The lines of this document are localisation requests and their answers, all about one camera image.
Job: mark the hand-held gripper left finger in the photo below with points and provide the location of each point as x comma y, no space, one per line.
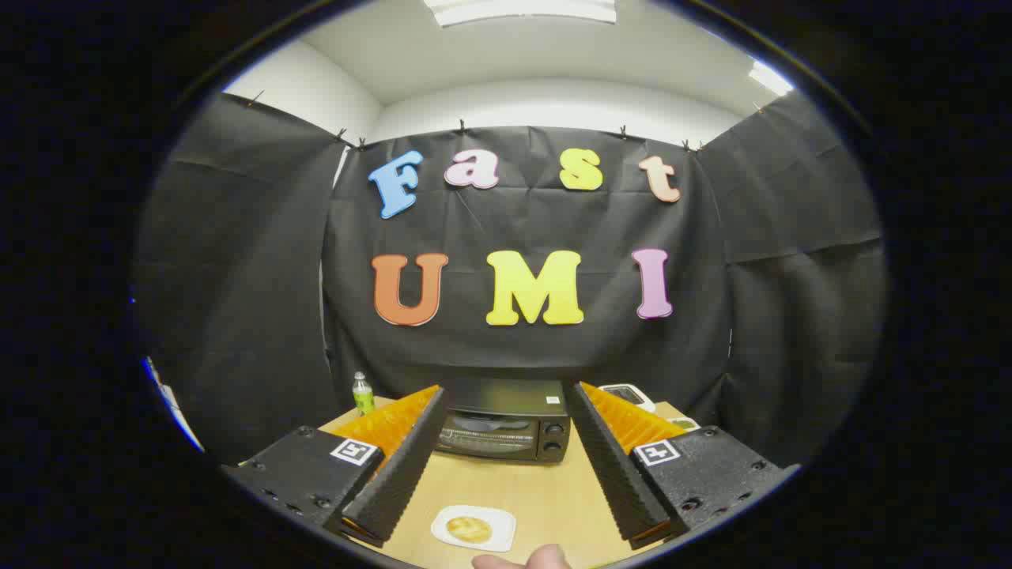
407,466

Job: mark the ceiling light panel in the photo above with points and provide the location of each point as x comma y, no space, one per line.
770,78

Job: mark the black toaster oven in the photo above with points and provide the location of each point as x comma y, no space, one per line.
506,397

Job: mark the white square plate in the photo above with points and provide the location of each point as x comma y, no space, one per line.
500,521

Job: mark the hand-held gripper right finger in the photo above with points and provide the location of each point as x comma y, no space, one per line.
609,466

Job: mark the white pop-up toaster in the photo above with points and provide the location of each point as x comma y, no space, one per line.
632,393

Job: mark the golden bread roll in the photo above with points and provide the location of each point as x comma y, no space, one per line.
469,529

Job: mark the small white divided dish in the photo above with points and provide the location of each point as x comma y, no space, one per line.
685,423

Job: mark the green label plastic bottle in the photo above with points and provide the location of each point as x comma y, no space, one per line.
363,397

